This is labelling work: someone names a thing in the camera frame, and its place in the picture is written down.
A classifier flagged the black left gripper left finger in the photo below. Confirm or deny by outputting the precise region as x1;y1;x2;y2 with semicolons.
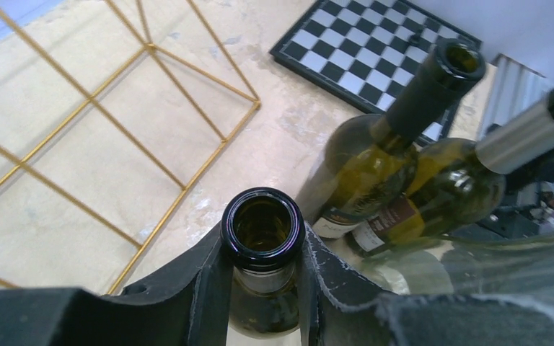
0;227;231;345

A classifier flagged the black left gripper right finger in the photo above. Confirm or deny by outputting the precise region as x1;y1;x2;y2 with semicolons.
299;232;554;345

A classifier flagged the green wine bottle silver neck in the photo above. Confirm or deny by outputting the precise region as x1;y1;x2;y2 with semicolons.
220;187;306;340

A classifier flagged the green bottle silver foil neck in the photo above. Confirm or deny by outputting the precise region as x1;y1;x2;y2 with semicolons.
345;88;554;257

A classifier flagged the clear glass bottle front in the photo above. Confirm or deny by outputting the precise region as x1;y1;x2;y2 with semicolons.
348;232;554;295

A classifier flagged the black white chessboard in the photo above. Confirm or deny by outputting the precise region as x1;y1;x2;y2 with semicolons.
269;0;483;146

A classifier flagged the gold wire wine rack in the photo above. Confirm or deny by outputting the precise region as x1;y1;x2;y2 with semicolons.
0;1;261;294

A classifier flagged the aluminium table edge rail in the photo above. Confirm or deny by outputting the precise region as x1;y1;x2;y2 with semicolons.
477;53;554;139

